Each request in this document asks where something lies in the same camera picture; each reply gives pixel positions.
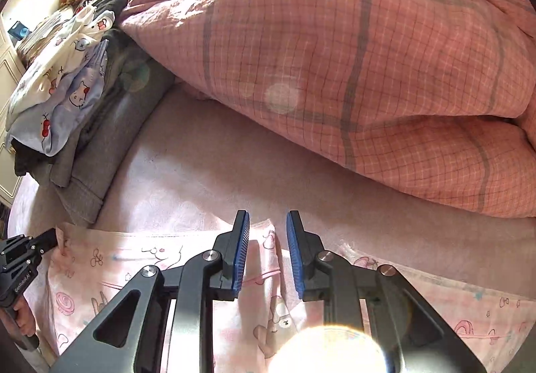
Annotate left hand on handle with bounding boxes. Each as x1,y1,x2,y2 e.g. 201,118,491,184
13,296,36,337

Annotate grey folded clothes pile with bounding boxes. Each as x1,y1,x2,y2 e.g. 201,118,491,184
5,0,174,225

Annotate pink cartoon print pants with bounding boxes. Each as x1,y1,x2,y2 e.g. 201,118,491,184
46,221,535,372

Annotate blue object on desk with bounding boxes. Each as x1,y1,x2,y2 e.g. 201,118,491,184
7,21,31,41

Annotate blue cartoon print garment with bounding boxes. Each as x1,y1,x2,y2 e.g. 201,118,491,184
6,40,109,157

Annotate stack of papers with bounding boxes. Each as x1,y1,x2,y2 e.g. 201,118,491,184
15,8,74,68

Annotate pink plaid quilt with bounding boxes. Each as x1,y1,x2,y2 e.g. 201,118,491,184
121,0,535,218

